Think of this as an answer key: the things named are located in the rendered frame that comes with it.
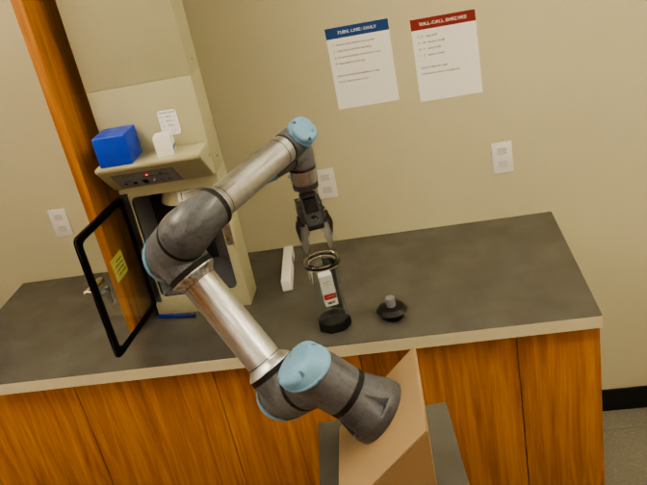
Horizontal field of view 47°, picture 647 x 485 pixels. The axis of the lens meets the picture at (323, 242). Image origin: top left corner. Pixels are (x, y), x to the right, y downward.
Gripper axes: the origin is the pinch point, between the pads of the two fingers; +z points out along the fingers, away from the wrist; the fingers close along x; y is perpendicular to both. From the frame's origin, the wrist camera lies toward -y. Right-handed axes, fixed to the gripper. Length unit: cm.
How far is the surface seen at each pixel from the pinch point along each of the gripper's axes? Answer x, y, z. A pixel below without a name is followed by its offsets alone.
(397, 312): -18.2, -8.5, 22.0
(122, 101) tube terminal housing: 45, 33, -45
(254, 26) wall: 0, 65, -53
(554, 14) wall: -93, 39, -41
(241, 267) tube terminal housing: 23.1, 25.0, 12.8
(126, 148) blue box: 46, 22, -35
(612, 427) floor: -104, 19, 119
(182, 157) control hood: 31.5, 17.1, -30.0
